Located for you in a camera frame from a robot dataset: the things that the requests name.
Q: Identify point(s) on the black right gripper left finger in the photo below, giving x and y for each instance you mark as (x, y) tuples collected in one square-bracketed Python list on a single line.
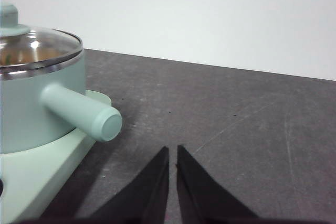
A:
[(141, 197)]

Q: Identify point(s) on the glass lid with green knob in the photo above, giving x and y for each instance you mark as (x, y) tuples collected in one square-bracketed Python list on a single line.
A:
[(9, 16)]

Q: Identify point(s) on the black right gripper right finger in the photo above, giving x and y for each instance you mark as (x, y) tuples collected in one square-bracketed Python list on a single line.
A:
[(202, 197)]

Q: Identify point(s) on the mint green breakfast machine base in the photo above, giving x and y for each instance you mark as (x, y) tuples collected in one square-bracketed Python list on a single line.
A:
[(39, 171)]

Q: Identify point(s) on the mint green steamer pot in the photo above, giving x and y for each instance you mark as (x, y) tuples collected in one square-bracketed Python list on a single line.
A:
[(31, 119)]

